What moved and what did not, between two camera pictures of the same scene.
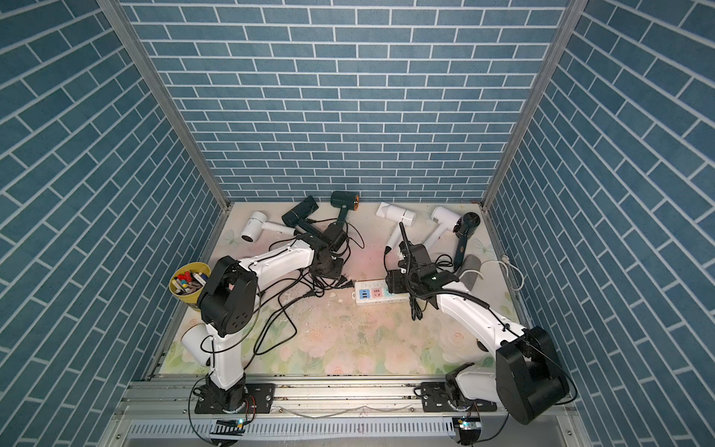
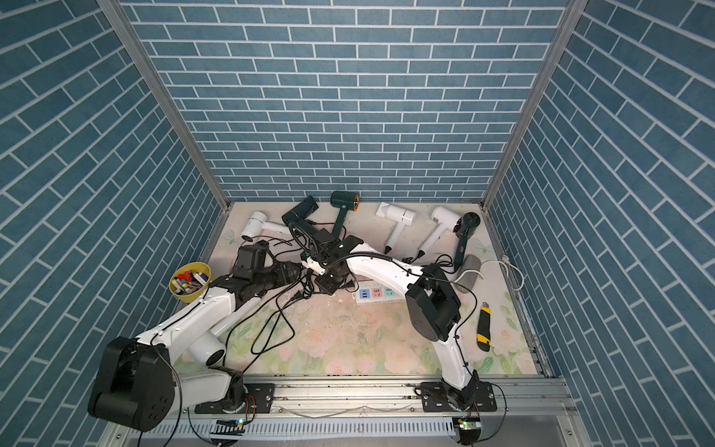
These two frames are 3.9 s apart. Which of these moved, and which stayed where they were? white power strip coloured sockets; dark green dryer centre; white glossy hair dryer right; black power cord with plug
Moved: black power cord with plug
Stayed: dark green dryer centre; white glossy hair dryer right; white power strip coloured sockets
